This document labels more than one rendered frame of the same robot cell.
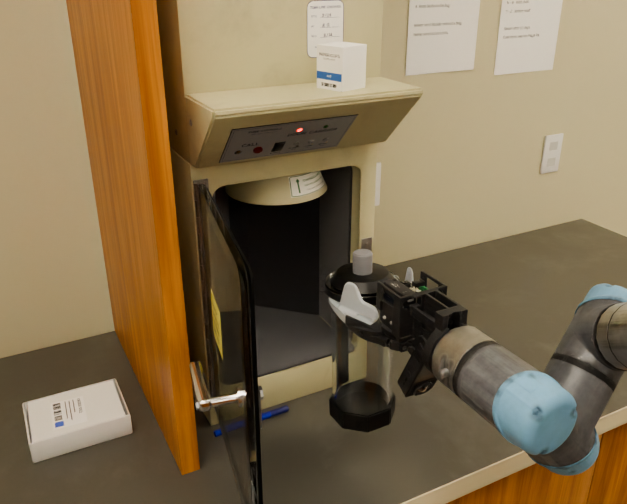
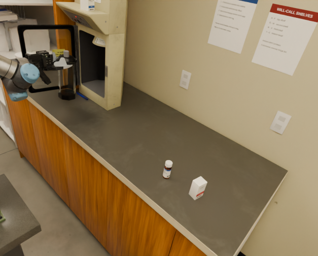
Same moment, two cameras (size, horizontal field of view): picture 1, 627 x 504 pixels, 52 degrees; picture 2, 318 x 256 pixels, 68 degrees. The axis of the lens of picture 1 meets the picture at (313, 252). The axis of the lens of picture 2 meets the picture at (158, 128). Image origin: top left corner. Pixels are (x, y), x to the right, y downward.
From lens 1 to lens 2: 1.63 m
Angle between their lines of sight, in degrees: 56
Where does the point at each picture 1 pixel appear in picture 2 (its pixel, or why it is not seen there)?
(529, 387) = not seen: outside the picture
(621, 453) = (116, 188)
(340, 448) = (73, 107)
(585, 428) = (7, 86)
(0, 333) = not seen: hidden behind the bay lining
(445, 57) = (226, 42)
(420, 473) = (64, 118)
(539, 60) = (283, 66)
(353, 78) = (83, 6)
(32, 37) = not seen: outside the picture
